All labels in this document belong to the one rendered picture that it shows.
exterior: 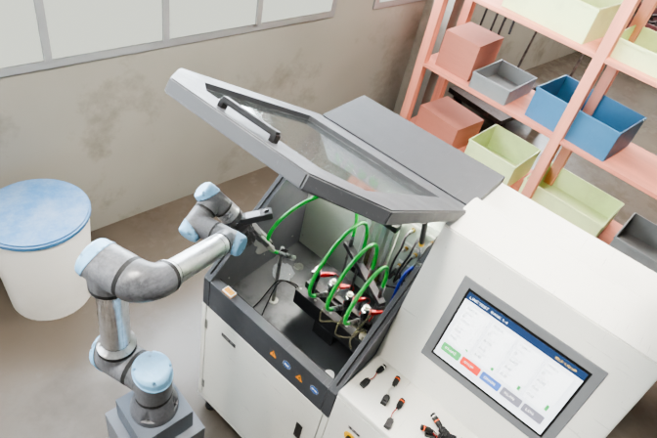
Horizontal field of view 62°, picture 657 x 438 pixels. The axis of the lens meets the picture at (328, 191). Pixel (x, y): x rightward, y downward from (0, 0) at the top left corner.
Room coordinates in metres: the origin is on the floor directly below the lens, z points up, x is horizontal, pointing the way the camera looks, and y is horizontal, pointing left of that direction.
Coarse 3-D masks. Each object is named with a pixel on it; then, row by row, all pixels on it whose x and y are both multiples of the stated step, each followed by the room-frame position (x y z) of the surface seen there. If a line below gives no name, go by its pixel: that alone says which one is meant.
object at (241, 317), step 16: (224, 304) 1.32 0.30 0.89; (240, 304) 1.29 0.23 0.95; (224, 320) 1.31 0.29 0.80; (240, 320) 1.27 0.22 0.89; (256, 320) 1.24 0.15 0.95; (256, 336) 1.22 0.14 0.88; (272, 336) 1.18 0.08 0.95; (288, 352) 1.14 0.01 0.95; (304, 368) 1.09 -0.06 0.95; (320, 368) 1.10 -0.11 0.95; (304, 384) 1.08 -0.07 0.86; (320, 384) 1.05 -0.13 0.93; (320, 400) 1.04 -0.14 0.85
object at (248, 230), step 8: (240, 216) 1.34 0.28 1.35; (224, 224) 1.35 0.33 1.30; (232, 224) 1.32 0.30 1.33; (240, 224) 1.34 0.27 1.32; (248, 224) 1.36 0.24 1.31; (256, 224) 1.40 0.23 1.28; (240, 232) 1.34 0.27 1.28; (248, 232) 1.34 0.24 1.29; (256, 232) 1.34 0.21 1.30; (248, 240) 1.33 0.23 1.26
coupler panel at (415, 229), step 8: (416, 224) 1.54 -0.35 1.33; (408, 232) 1.52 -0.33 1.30; (416, 232) 1.54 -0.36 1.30; (432, 232) 1.51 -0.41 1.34; (408, 240) 1.55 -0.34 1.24; (432, 240) 1.50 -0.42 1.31; (408, 248) 1.54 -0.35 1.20; (416, 248) 1.52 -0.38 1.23; (424, 248) 1.51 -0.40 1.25; (400, 256) 1.55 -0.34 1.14; (416, 256) 1.51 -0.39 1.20; (400, 264) 1.54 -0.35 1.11; (408, 264) 1.53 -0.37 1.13
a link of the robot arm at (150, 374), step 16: (144, 352) 0.90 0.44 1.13; (160, 352) 0.92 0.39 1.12; (128, 368) 0.85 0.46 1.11; (144, 368) 0.85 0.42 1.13; (160, 368) 0.87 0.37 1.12; (128, 384) 0.82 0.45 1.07; (144, 384) 0.81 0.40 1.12; (160, 384) 0.82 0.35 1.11; (144, 400) 0.80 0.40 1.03; (160, 400) 0.82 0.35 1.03
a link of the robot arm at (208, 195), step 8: (208, 184) 1.35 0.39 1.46; (200, 192) 1.32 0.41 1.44; (208, 192) 1.32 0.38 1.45; (216, 192) 1.34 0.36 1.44; (200, 200) 1.30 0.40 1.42; (208, 200) 1.31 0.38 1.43; (216, 200) 1.32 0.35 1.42; (224, 200) 1.34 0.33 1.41; (216, 208) 1.31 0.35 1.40; (224, 208) 1.32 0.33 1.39; (216, 216) 1.32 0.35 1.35
